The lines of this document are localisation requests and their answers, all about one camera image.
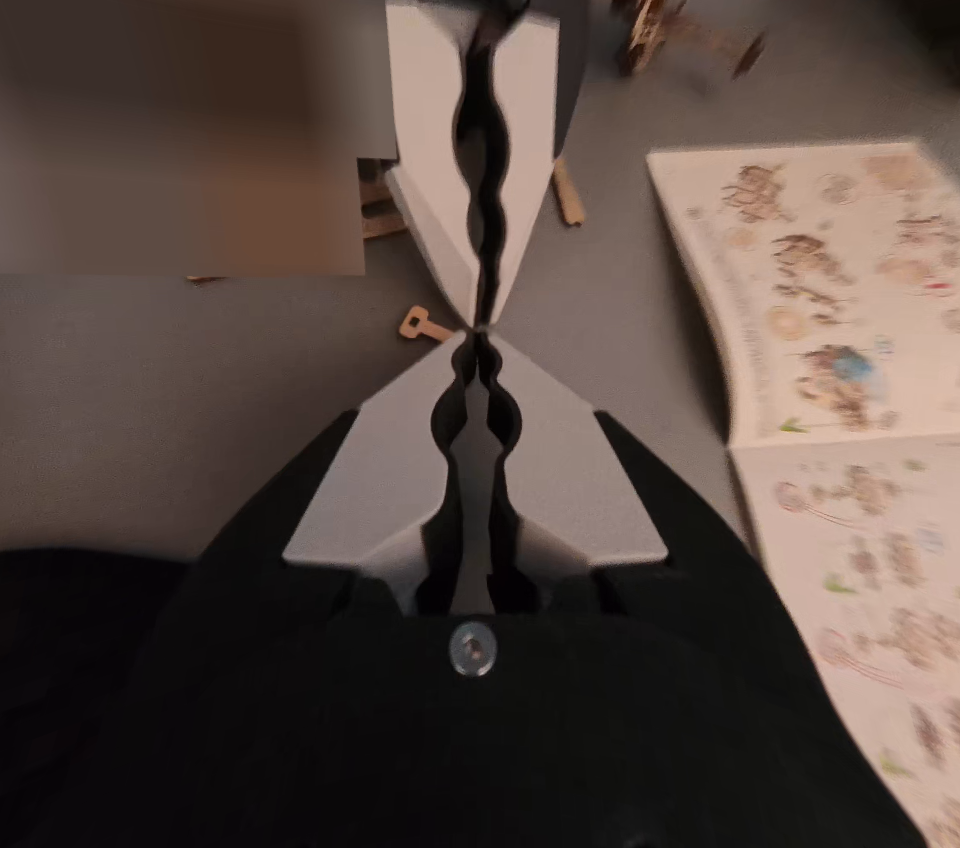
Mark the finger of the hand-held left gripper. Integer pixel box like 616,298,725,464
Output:
478,10,561,330
384,0,483,331

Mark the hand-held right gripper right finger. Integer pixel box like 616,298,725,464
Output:
478,330,670,616

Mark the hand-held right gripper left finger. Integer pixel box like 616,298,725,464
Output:
281,330,481,616

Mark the small wooden model part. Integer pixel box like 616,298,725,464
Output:
399,306,456,343

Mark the laser-cut wooden parts sheet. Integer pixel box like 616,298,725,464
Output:
358,158,412,241

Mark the model instruction booklet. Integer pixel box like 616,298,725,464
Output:
646,141,960,848

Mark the wooden stick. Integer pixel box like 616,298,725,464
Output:
552,156,586,228

